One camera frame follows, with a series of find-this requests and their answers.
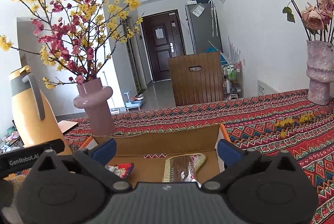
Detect red blue snack packet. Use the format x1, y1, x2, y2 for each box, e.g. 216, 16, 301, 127
105, 163, 134, 179

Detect large cream striped snack bag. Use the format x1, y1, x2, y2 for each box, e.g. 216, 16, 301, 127
162, 153, 207, 186

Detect red cardboard pumpkin box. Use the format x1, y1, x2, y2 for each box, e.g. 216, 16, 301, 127
78, 123, 232, 184

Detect patterned red tablecloth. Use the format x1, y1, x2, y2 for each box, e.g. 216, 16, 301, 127
4, 88, 334, 224

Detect pink glass vase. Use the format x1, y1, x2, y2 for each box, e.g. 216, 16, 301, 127
73, 78, 115, 136

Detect fallen yellow petals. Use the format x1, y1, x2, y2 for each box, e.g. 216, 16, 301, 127
275, 112, 315, 139

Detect wooden slatted chair back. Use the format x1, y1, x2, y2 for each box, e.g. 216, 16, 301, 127
168, 52, 224, 107

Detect textured mauve ceramic vase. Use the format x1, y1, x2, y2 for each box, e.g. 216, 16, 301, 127
306, 40, 333, 105

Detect grey refrigerator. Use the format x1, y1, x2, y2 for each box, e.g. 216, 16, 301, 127
185, 3, 222, 53

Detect pink yellow blossom branches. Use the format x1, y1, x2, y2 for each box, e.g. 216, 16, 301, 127
12, 0, 143, 85

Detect dark brown entrance door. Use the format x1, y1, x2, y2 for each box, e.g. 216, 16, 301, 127
142, 10, 186, 82

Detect yellow thermos jug grey handle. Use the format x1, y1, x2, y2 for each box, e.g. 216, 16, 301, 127
10, 65, 66, 147

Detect wire storage rack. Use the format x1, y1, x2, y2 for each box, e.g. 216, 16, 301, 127
222, 62, 243, 100

